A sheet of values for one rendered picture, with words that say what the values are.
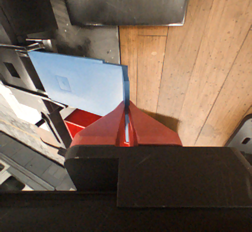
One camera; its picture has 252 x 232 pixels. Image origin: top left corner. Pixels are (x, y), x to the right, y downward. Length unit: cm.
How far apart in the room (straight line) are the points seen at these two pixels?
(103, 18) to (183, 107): 18
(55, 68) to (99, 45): 9
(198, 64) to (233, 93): 6
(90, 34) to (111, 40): 4
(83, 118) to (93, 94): 16
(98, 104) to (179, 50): 13
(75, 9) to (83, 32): 4
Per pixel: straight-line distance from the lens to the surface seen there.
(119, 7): 19
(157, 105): 24
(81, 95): 17
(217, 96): 22
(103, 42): 23
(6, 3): 25
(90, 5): 21
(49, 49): 19
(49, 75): 20
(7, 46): 25
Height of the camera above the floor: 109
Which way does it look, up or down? 45 degrees down
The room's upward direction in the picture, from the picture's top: 144 degrees counter-clockwise
